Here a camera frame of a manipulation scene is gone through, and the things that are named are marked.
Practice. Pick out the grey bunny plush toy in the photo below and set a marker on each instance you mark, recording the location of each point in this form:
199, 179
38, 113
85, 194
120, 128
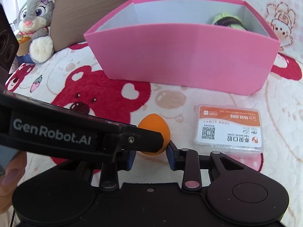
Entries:
33, 24

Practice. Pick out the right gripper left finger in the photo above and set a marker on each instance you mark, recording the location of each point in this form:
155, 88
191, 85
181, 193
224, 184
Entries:
123, 161

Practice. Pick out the green yarn ball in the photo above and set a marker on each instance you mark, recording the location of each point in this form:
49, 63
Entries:
228, 20

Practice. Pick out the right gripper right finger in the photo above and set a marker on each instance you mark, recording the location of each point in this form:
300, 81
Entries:
185, 160

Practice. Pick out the pink checked pillow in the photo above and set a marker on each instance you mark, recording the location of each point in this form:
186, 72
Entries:
285, 18

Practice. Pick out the pink cardboard box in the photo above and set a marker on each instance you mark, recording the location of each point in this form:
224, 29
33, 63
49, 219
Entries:
174, 42

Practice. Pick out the clear box with orange label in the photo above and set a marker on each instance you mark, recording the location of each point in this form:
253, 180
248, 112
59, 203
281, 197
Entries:
229, 130

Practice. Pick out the bear print blanket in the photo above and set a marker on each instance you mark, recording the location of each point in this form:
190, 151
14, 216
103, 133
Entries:
73, 79

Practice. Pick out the person's left hand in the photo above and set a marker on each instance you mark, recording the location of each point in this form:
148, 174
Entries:
14, 172

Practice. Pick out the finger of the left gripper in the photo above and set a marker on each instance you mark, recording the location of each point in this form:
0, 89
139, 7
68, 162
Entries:
142, 139

